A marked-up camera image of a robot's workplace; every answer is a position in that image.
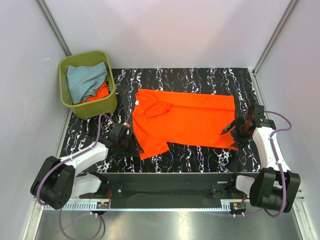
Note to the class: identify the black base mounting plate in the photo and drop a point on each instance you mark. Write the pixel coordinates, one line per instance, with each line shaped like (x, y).
(211, 178)

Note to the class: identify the orange t shirt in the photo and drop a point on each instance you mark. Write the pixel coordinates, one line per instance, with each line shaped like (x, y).
(163, 117)
(100, 93)

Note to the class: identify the grey blue t shirt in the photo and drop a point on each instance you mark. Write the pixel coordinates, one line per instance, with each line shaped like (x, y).
(82, 79)

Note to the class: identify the olive green plastic basket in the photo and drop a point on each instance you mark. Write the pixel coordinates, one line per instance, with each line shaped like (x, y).
(90, 109)

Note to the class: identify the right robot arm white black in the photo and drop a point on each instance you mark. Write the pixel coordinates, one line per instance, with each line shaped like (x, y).
(275, 187)

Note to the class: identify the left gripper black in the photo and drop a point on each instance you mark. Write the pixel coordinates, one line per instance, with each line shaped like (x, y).
(135, 148)

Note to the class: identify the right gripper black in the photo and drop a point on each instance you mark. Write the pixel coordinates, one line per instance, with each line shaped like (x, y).
(241, 142)

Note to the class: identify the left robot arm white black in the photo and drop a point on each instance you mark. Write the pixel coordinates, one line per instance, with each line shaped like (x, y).
(60, 179)

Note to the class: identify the aluminium frame rail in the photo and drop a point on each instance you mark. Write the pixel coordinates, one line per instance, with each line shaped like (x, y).
(75, 205)

